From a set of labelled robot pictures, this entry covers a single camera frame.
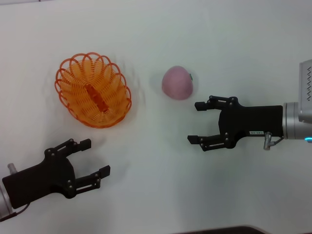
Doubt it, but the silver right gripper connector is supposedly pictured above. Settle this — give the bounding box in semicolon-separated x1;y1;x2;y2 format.
263;131;273;150

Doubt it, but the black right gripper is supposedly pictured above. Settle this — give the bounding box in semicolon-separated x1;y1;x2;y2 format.
187;95;284;153

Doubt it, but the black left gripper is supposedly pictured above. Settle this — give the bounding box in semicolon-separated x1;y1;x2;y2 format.
1;138;111;200

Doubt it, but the pink peach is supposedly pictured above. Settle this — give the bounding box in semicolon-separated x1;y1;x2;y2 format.
161;65;195;101

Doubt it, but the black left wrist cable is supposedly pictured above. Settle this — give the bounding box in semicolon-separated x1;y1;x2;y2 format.
0;203;31;221

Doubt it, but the orange woven plastic basket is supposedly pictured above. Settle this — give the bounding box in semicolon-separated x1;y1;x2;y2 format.
54;51;133;129

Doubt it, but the silver vented right wrist housing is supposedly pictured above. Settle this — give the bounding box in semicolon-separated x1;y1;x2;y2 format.
298;59;312;123

